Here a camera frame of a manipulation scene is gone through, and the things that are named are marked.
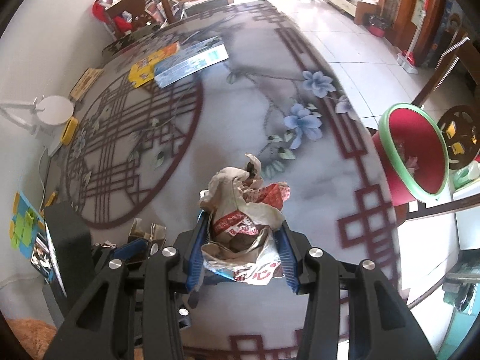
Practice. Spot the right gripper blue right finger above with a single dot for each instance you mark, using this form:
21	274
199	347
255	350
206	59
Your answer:
288	257

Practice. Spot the blue white long box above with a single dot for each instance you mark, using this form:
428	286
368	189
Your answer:
190	60

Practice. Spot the red white broom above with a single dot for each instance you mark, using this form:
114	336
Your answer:
406	57

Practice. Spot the red green trash bin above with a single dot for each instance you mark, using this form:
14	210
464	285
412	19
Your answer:
413	154

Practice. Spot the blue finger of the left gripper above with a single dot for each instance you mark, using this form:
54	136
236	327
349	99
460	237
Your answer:
131	249

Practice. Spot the yellow orange drink box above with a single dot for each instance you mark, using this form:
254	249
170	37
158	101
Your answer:
143	71

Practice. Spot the small red floor bin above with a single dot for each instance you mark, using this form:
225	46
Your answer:
377	25

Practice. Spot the floral seat cushion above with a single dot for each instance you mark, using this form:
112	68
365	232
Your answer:
127	40

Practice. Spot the red bag on chair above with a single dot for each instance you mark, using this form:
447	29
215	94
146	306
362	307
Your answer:
110	14

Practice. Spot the gold patterned flat box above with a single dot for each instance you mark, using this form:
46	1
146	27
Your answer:
85	82

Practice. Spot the white desk lamp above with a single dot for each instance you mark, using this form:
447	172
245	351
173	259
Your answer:
44	118

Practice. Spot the blue green toy board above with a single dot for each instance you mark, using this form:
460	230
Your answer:
26	226

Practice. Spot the dark wooden chair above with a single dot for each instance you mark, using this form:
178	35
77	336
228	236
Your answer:
452	95
140	17

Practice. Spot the red white paper bag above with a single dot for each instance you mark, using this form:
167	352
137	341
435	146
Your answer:
244	214

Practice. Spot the dark wooden chair right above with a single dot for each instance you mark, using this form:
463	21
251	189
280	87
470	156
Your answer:
452	95

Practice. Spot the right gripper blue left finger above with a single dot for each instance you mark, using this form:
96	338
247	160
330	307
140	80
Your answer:
195	257

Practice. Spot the dark wooden chair left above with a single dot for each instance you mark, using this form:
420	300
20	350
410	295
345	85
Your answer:
140	17

